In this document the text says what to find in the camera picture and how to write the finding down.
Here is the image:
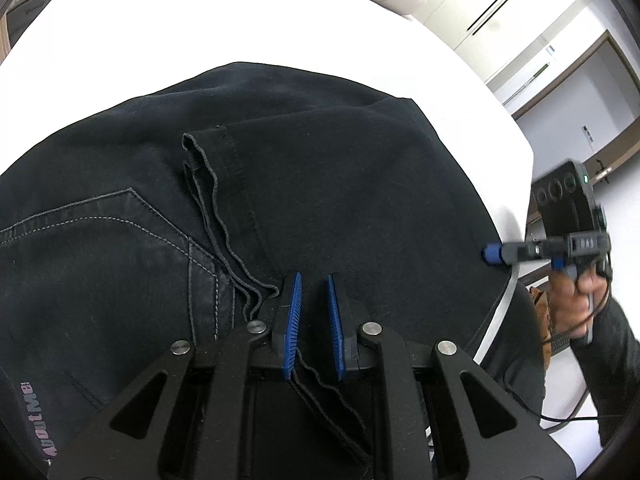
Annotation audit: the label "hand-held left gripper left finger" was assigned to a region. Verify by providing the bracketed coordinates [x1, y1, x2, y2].
[47, 271, 303, 480]

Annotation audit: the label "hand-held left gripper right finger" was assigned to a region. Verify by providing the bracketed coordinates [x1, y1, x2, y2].
[326, 273, 576, 480]

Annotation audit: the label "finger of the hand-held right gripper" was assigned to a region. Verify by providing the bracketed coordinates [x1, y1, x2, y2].
[481, 240, 541, 266]

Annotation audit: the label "black denim pants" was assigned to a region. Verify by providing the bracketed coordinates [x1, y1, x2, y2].
[0, 61, 506, 480]

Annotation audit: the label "person's right forearm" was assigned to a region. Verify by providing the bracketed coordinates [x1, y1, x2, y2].
[575, 300, 640, 451]

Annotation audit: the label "person's right hand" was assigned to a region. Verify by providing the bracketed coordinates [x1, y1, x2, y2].
[550, 270, 608, 339]

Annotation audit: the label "person's dark trouser leg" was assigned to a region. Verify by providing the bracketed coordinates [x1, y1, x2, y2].
[474, 282, 547, 416]

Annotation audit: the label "wooden framed door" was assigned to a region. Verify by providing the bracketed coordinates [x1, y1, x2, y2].
[500, 30, 640, 171]

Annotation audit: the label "black cable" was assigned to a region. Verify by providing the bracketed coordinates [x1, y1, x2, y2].
[520, 385, 601, 432]

